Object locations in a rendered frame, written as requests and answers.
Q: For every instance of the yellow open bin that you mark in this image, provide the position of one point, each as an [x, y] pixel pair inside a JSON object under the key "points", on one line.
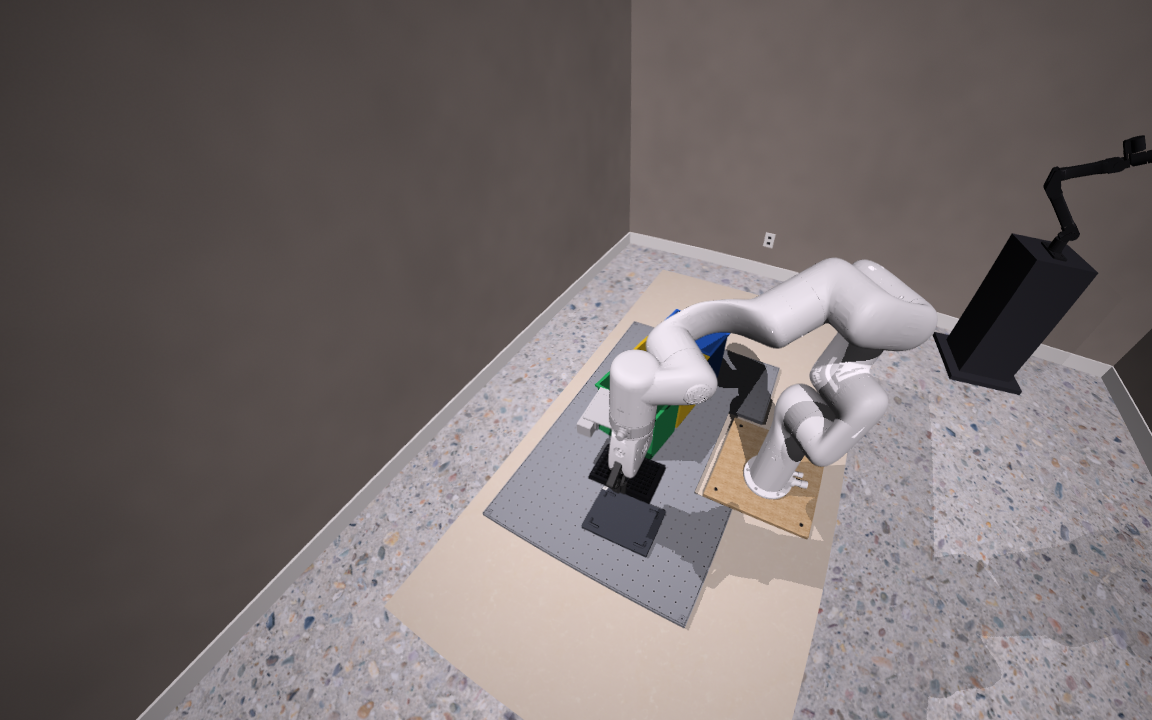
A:
{"points": [[683, 411]]}

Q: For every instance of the blue bin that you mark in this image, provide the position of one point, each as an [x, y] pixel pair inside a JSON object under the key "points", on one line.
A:
{"points": [[707, 344]]}

